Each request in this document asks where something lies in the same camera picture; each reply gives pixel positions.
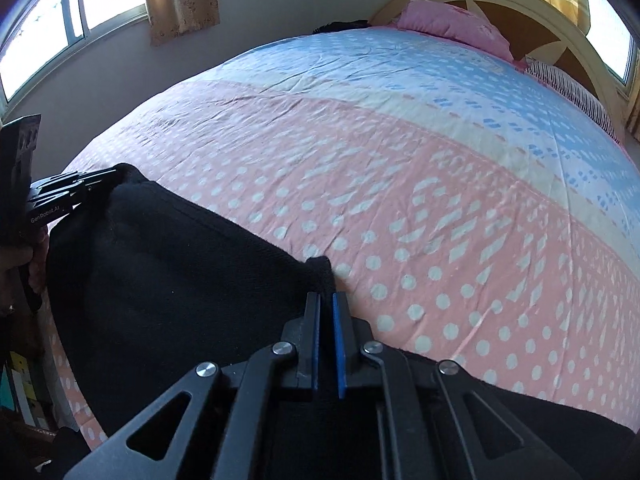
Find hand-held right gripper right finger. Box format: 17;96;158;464
332;291;586;480

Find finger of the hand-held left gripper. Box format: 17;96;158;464
31;166;123;196
30;185;108;213

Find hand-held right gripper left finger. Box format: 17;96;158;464
62;292;321;480

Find black pants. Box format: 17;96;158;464
45;162;638;480

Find person's left hand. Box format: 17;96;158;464
0;232;49;316

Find pink blue dotted bed sheet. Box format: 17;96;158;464
47;25;640;453

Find stack of coloured boxes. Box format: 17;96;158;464
0;349;57;432

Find yellow patterned curtain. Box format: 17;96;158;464
140;0;224;47

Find dark cloth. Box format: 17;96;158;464
312;20;372;36

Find pink pillow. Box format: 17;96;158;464
394;0;531;70

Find striped pillow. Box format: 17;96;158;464
524;57;624;146

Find cream wooden headboard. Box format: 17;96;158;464
370;0;632;128

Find window behind headboard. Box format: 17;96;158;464
584;0;640;87

